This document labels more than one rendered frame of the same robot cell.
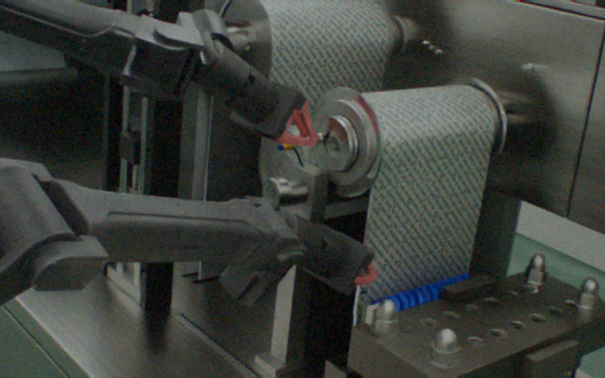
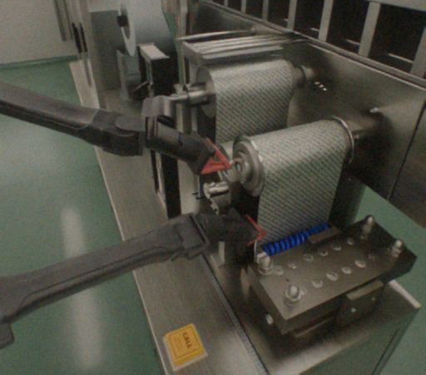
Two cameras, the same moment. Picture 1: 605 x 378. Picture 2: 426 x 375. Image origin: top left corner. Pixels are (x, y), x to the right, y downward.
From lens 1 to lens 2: 0.54 m
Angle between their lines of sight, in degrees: 21
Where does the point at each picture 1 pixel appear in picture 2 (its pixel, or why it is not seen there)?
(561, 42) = (396, 98)
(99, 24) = (82, 122)
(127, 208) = (48, 283)
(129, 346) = not seen: hidden behind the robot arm
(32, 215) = not seen: outside the picture
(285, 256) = (191, 254)
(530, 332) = (353, 276)
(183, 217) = (101, 267)
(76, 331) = (132, 230)
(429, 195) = (299, 191)
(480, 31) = (347, 82)
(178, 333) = not seen: hidden behind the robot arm
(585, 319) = (392, 265)
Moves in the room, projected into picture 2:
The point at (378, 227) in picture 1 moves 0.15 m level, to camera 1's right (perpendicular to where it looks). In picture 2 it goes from (265, 212) to (330, 225)
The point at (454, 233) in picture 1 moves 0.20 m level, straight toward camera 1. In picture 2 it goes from (318, 205) to (296, 259)
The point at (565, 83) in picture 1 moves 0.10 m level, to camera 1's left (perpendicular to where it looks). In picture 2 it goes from (396, 125) to (350, 119)
